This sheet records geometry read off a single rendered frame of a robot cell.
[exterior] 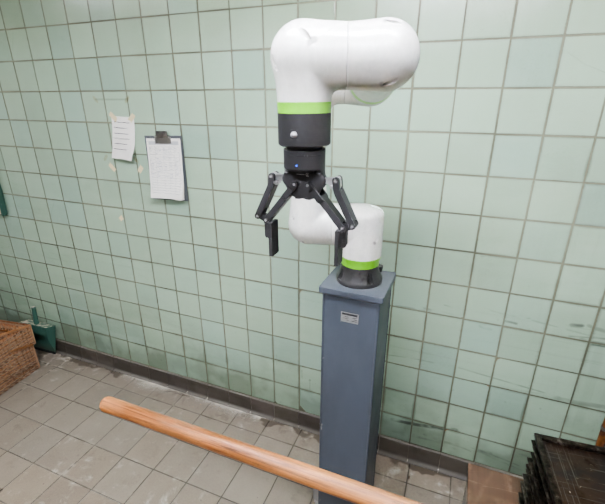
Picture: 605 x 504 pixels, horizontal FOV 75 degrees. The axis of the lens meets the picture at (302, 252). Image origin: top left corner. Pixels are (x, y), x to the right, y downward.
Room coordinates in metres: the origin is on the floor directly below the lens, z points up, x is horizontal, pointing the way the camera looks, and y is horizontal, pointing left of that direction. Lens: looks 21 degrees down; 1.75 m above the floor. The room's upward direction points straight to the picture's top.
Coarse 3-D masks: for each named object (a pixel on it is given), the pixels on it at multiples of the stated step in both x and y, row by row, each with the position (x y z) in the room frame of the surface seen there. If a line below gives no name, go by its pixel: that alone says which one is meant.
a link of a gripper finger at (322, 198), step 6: (306, 186) 0.70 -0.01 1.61; (312, 186) 0.70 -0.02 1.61; (312, 192) 0.70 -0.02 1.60; (324, 192) 0.72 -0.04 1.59; (318, 198) 0.69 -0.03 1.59; (324, 198) 0.70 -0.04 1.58; (324, 204) 0.69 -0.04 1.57; (330, 204) 0.70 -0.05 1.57; (324, 210) 0.69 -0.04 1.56; (330, 210) 0.69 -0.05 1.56; (336, 210) 0.70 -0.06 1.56; (330, 216) 0.69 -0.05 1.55; (336, 216) 0.69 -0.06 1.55; (342, 216) 0.70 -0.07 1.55; (336, 222) 0.69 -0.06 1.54; (342, 222) 0.69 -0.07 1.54; (342, 228) 0.68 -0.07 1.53
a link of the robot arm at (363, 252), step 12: (336, 204) 1.18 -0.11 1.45; (360, 204) 1.18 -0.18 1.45; (360, 216) 1.12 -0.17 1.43; (372, 216) 1.12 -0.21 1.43; (336, 228) 1.12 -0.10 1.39; (360, 228) 1.11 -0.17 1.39; (372, 228) 1.11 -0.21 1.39; (348, 240) 1.12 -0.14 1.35; (360, 240) 1.11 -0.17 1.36; (372, 240) 1.11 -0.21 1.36; (348, 252) 1.13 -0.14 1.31; (360, 252) 1.11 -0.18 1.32; (372, 252) 1.12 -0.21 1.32; (348, 264) 1.13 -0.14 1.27; (360, 264) 1.11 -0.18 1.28; (372, 264) 1.12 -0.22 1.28
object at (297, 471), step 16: (112, 400) 0.62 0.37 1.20; (128, 416) 0.58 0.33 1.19; (144, 416) 0.58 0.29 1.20; (160, 416) 0.57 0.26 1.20; (160, 432) 0.55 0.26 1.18; (176, 432) 0.54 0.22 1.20; (192, 432) 0.54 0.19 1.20; (208, 432) 0.53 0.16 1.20; (208, 448) 0.51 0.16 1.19; (224, 448) 0.51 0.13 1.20; (240, 448) 0.50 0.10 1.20; (256, 448) 0.50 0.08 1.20; (256, 464) 0.48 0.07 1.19; (272, 464) 0.47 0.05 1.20; (288, 464) 0.47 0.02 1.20; (304, 464) 0.47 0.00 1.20; (304, 480) 0.45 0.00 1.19; (320, 480) 0.44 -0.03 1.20; (336, 480) 0.44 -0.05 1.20; (352, 480) 0.44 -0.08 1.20; (336, 496) 0.43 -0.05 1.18; (352, 496) 0.42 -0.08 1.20; (368, 496) 0.42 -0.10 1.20; (384, 496) 0.41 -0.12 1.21; (400, 496) 0.41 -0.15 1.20
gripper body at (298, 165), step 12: (288, 156) 0.70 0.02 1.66; (300, 156) 0.68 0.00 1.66; (312, 156) 0.69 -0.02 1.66; (324, 156) 0.71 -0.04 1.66; (288, 168) 0.70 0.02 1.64; (300, 168) 0.68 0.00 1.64; (312, 168) 0.69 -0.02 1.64; (324, 168) 0.71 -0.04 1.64; (288, 180) 0.72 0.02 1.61; (300, 180) 0.71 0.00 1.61; (312, 180) 0.70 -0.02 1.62; (324, 180) 0.70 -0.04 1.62; (300, 192) 0.71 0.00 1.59
